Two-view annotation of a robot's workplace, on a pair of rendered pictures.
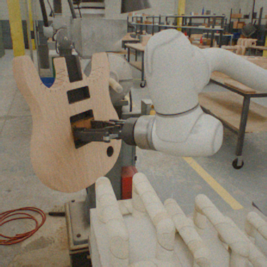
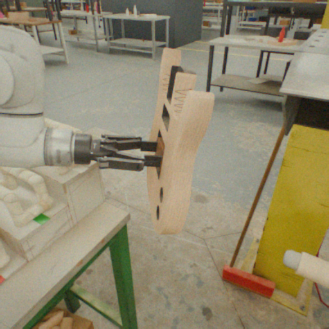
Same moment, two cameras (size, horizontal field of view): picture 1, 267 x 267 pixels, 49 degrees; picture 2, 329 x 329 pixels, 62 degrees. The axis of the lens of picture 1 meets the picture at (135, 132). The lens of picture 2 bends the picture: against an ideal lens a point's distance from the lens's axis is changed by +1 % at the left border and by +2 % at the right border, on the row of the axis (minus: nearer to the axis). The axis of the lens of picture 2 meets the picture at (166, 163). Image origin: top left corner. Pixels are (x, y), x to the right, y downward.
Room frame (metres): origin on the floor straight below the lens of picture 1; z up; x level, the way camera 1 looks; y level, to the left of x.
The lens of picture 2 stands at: (1.29, -0.23, 1.58)
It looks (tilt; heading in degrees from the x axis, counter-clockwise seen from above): 33 degrees down; 138
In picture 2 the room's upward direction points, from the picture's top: straight up
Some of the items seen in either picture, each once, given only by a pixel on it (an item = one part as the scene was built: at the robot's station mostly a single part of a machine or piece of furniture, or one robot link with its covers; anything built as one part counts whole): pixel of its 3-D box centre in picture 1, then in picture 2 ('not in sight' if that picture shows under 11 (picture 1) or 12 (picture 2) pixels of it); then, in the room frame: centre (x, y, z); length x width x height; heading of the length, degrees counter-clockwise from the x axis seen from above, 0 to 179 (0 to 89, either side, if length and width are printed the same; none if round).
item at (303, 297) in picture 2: not in sight; (277, 270); (0.96, 1.05, 0.02); 0.40 x 0.40 x 0.02; 16
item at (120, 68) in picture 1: (103, 73); not in sight; (1.63, 0.18, 1.25); 0.41 x 0.27 x 0.26; 16
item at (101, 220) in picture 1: (103, 202); not in sight; (0.55, 0.07, 1.15); 0.03 x 0.03 x 0.09
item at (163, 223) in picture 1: (151, 200); not in sight; (0.49, -0.03, 1.20); 0.20 x 0.03 x 0.03; 15
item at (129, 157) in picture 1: (126, 121); not in sight; (1.73, 0.06, 0.93); 0.15 x 0.10 x 0.55; 16
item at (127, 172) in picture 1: (127, 183); not in sight; (1.73, 0.05, 0.49); 0.25 x 0.12 x 0.37; 16
